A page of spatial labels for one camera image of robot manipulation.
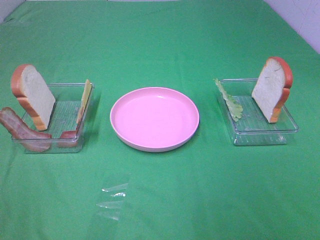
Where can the green lettuce leaf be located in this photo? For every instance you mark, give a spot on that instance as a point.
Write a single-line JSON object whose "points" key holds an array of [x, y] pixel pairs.
{"points": [[228, 103]]}

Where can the yellow cheese slice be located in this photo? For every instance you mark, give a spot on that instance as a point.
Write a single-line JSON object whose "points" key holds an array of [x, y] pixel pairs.
{"points": [[84, 100]]}

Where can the bacon strip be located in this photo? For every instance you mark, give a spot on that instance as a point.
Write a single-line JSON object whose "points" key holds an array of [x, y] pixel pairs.
{"points": [[70, 138], [20, 130]]}

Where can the bread slice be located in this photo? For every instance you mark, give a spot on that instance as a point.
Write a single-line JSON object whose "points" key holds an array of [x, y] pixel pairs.
{"points": [[272, 88], [33, 94]]}

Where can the pink round plate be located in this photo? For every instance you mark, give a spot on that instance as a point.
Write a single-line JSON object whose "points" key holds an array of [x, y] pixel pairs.
{"points": [[154, 119]]}

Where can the green table cloth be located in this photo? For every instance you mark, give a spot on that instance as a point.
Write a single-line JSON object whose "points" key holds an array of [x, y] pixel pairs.
{"points": [[208, 189]]}

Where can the clear left food container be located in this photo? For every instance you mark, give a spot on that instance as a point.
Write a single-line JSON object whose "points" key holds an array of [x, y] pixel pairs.
{"points": [[63, 117]]}

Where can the clear food container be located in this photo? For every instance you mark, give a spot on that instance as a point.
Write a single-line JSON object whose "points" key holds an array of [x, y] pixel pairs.
{"points": [[63, 117], [253, 129]]}

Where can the clear right food container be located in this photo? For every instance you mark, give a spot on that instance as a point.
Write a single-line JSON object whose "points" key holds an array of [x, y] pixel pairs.
{"points": [[253, 129]]}

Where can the clear plastic film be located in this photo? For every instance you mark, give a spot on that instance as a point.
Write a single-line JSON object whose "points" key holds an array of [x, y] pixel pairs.
{"points": [[112, 196]]}

